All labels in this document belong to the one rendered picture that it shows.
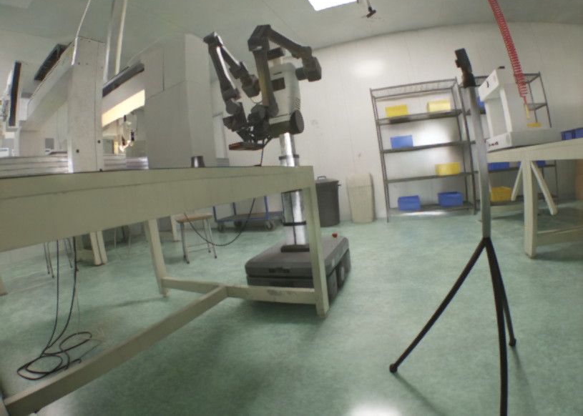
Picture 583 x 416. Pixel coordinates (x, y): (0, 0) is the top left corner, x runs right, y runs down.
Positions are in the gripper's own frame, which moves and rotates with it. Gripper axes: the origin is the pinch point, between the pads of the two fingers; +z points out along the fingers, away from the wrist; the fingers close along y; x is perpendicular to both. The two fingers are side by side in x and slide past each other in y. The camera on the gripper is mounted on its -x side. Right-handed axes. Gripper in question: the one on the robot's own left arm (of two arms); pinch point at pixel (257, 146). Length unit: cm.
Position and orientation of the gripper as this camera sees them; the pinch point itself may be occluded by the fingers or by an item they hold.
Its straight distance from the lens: 142.5
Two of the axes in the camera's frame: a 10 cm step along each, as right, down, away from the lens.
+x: 4.7, 4.0, 7.8
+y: 8.7, -0.8, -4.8
